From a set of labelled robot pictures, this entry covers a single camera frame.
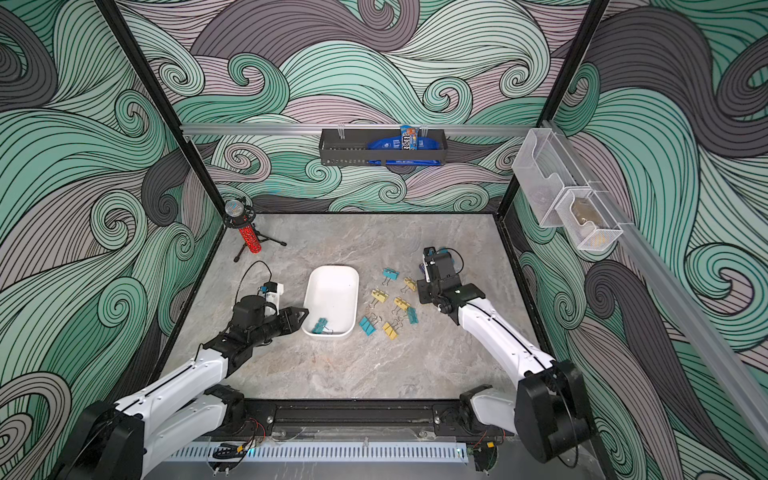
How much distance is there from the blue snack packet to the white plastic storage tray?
1.43 feet

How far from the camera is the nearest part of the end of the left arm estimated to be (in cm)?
61

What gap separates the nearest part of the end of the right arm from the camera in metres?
0.59

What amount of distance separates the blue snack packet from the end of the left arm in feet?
1.95

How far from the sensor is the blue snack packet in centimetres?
91

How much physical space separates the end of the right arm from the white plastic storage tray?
319 mm

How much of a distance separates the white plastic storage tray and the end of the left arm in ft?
0.48

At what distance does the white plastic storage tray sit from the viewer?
904 mm

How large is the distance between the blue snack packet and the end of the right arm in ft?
1.28
